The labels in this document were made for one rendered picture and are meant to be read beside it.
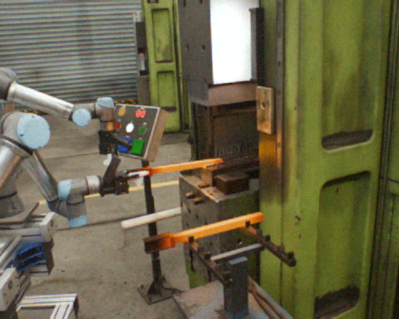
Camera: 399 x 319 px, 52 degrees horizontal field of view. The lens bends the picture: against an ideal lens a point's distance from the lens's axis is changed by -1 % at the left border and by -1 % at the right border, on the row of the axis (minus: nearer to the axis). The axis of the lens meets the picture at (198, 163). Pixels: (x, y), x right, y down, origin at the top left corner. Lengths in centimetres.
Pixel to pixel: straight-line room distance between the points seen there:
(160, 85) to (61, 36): 352
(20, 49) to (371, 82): 850
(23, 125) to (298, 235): 105
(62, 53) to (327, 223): 833
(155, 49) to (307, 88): 525
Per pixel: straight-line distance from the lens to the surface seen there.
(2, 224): 202
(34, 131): 148
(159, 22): 661
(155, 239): 130
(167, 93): 666
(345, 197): 181
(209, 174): 181
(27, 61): 961
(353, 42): 168
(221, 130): 207
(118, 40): 962
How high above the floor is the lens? 157
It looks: 18 degrees down
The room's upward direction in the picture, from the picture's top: 3 degrees counter-clockwise
